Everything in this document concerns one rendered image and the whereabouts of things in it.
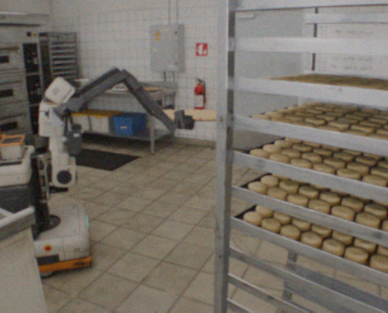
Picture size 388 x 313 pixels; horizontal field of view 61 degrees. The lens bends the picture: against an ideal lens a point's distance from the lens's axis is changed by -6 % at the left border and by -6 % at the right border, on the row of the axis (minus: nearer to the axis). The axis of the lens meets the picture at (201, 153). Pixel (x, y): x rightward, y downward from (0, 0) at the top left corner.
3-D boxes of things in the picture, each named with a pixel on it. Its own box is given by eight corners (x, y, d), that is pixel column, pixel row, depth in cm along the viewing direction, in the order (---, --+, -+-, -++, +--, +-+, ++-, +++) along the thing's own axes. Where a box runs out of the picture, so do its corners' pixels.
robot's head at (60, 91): (42, 95, 216) (57, 77, 216) (45, 92, 235) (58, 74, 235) (61, 109, 222) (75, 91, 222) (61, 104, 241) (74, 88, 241)
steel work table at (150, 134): (58, 142, 576) (52, 84, 547) (86, 133, 639) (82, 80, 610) (154, 156, 502) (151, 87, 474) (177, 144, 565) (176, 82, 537)
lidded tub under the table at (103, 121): (89, 130, 557) (87, 115, 549) (107, 124, 598) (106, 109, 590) (107, 133, 542) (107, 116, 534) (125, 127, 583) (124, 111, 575)
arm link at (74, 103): (127, 65, 223) (128, 64, 213) (138, 83, 227) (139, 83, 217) (67, 101, 217) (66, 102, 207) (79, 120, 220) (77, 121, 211)
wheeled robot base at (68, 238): (-7, 283, 215) (-15, 251, 208) (7, 237, 272) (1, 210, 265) (94, 267, 238) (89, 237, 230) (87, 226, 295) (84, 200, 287)
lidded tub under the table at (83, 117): (71, 128, 573) (69, 113, 565) (89, 123, 613) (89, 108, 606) (88, 130, 557) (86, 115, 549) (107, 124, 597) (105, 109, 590)
